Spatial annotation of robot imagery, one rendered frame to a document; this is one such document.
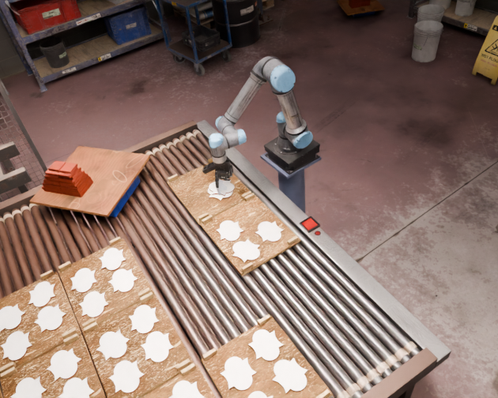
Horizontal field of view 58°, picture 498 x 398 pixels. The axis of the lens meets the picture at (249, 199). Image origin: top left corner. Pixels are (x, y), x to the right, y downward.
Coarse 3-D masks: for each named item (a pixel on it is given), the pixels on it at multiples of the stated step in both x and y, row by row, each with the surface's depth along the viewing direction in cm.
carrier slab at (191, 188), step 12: (180, 180) 266; (192, 180) 265; (204, 180) 264; (180, 192) 258; (192, 192) 257; (204, 192) 256; (240, 192) 253; (192, 204) 251; (204, 204) 250; (216, 204) 249; (228, 204) 248
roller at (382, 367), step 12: (180, 144) 294; (192, 156) 283; (288, 264) 217; (300, 276) 211; (312, 288) 206; (324, 300) 201; (336, 312) 196; (336, 324) 194; (348, 324) 192; (348, 336) 189; (360, 348) 184; (372, 360) 180; (384, 372) 176
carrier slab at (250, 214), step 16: (240, 208) 244; (256, 208) 243; (208, 224) 238; (240, 224) 236; (256, 224) 235; (224, 240) 229; (240, 240) 228; (256, 240) 227; (272, 256) 219; (240, 272) 214
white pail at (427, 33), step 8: (416, 24) 502; (424, 24) 508; (432, 24) 505; (440, 24) 496; (416, 32) 496; (424, 32) 489; (432, 32) 486; (440, 32) 490; (416, 40) 502; (424, 40) 494; (432, 40) 493; (416, 48) 507; (424, 48) 501; (432, 48) 500; (416, 56) 512; (424, 56) 507; (432, 56) 508
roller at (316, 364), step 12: (156, 168) 282; (252, 288) 210; (264, 300) 204; (276, 312) 199; (288, 324) 194; (300, 336) 191; (300, 348) 186; (312, 360) 182; (324, 372) 178; (336, 384) 174; (336, 396) 172; (348, 396) 170
